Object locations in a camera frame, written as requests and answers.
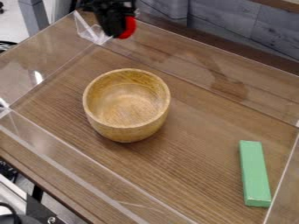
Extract black clamp under table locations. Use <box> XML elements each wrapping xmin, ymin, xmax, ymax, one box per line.
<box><xmin>0</xmin><ymin>158</ymin><xmax>68</xmax><ymax>224</ymax></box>

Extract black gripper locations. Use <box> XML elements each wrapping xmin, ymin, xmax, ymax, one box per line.
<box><xmin>79</xmin><ymin>0</ymin><xmax>136</xmax><ymax>38</ymax></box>

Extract clear acrylic tray walls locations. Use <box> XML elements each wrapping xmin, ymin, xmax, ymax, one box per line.
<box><xmin>0</xmin><ymin>12</ymin><xmax>299</xmax><ymax>224</ymax></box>

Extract grey post in background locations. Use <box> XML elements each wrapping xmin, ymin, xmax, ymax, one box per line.
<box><xmin>17</xmin><ymin>0</ymin><xmax>51</xmax><ymax>36</ymax></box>

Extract light wooden bowl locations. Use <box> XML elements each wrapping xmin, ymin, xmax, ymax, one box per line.
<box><xmin>81</xmin><ymin>68</ymin><xmax>171</xmax><ymax>143</ymax></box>

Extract red plush fruit green leaf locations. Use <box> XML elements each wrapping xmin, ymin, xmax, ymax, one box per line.
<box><xmin>117</xmin><ymin>16</ymin><xmax>136</xmax><ymax>39</ymax></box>

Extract clear acrylic corner bracket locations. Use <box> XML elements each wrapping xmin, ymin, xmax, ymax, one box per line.
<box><xmin>73</xmin><ymin>10</ymin><xmax>112</xmax><ymax>46</ymax></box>

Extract green rectangular block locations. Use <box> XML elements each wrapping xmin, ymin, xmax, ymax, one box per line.
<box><xmin>239</xmin><ymin>140</ymin><xmax>272</xmax><ymax>207</ymax></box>

